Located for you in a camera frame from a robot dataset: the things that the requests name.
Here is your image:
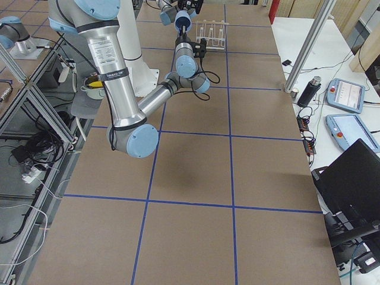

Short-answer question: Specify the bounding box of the black laptop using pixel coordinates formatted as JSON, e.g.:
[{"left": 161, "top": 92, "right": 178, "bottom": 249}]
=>
[{"left": 311, "top": 138, "right": 380, "bottom": 219}]

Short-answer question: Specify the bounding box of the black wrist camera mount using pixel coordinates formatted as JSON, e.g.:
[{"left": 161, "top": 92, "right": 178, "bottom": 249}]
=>
[{"left": 192, "top": 38, "right": 207, "bottom": 58}]

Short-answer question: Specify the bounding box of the black water bottle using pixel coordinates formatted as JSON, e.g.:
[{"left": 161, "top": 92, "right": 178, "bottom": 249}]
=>
[{"left": 297, "top": 76, "right": 321, "bottom": 107}]

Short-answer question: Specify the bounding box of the white wire cup holder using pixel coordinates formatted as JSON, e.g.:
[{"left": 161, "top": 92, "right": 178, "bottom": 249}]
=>
[{"left": 195, "top": 20, "right": 229, "bottom": 50}]

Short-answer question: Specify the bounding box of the white pot with yellow item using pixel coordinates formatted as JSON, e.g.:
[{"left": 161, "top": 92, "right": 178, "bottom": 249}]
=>
[{"left": 80, "top": 72, "right": 105, "bottom": 100}]

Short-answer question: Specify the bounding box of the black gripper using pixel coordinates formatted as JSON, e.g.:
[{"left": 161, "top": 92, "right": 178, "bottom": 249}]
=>
[
  {"left": 175, "top": 26, "right": 189, "bottom": 45},
  {"left": 178, "top": 0, "right": 204, "bottom": 14}
]

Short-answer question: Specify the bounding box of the light blue cup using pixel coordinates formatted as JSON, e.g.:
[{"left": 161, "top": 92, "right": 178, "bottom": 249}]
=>
[{"left": 175, "top": 10, "right": 192, "bottom": 32}]

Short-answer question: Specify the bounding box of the aluminium frame post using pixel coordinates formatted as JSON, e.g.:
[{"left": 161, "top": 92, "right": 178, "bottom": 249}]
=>
[{"left": 284, "top": 0, "right": 336, "bottom": 93}]

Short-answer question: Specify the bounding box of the near teach pendant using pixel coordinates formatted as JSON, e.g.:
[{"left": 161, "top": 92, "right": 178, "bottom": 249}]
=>
[{"left": 325, "top": 114, "right": 379, "bottom": 153}]

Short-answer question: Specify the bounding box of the teach pendant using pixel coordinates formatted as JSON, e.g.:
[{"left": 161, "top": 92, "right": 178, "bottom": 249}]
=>
[
  {"left": 326, "top": 78, "right": 365, "bottom": 114},
  {"left": 325, "top": 114, "right": 379, "bottom": 153}
]

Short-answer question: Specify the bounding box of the far teach pendant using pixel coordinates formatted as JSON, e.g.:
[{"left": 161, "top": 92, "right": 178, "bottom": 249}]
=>
[{"left": 326, "top": 78, "right": 365, "bottom": 114}]

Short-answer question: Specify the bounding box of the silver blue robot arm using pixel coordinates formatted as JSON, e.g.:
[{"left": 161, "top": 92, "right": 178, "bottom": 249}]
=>
[
  {"left": 48, "top": 1, "right": 210, "bottom": 158},
  {"left": 152, "top": 0, "right": 204, "bottom": 26}
]

